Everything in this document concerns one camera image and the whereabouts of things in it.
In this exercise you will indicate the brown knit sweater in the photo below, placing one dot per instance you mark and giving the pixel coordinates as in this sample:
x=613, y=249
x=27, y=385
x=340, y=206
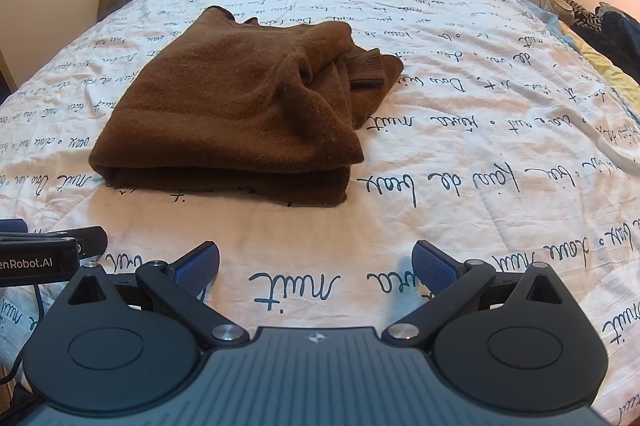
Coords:
x=225, y=106

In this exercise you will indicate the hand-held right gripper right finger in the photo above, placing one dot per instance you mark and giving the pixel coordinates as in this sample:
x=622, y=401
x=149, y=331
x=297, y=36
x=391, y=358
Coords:
x=433, y=267

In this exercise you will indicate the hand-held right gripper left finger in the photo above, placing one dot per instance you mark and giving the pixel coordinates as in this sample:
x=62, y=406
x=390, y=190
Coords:
x=196, y=263

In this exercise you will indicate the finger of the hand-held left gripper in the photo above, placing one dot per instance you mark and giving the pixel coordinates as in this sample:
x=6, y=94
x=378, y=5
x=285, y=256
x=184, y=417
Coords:
x=11, y=226
x=87, y=240

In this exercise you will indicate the black striped cloth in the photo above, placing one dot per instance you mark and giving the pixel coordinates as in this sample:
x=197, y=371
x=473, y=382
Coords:
x=582, y=14

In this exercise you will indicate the pale yellow blue quilt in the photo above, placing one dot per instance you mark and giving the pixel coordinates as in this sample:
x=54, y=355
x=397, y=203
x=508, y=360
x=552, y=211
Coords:
x=617, y=76

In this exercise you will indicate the dark clothing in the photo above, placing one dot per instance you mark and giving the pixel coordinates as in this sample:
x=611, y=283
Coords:
x=622, y=41

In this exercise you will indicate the white script-printed blanket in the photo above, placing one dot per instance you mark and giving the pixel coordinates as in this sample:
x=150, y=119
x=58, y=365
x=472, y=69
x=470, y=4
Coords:
x=475, y=131

